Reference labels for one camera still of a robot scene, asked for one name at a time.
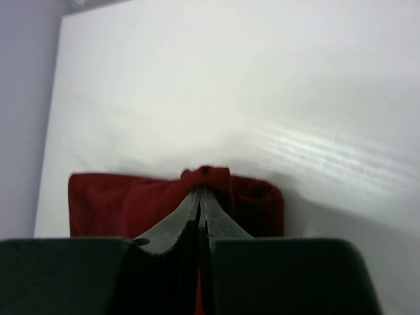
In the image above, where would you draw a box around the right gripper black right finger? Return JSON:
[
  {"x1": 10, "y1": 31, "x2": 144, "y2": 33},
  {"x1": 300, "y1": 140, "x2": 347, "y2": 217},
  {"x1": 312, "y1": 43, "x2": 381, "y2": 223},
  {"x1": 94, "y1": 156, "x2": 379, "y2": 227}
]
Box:
[{"x1": 198, "y1": 189, "x2": 382, "y2": 314}]

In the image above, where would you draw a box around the maroon t shirt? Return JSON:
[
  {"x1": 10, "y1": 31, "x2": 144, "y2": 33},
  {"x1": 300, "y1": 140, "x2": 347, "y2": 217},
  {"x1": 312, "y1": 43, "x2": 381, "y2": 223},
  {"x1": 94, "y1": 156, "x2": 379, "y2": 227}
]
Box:
[{"x1": 68, "y1": 166, "x2": 284, "y2": 314}]

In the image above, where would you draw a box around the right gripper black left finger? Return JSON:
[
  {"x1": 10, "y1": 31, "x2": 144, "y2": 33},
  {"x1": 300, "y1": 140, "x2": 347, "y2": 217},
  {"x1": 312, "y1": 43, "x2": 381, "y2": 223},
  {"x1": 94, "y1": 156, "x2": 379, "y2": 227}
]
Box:
[{"x1": 1, "y1": 192, "x2": 200, "y2": 314}]

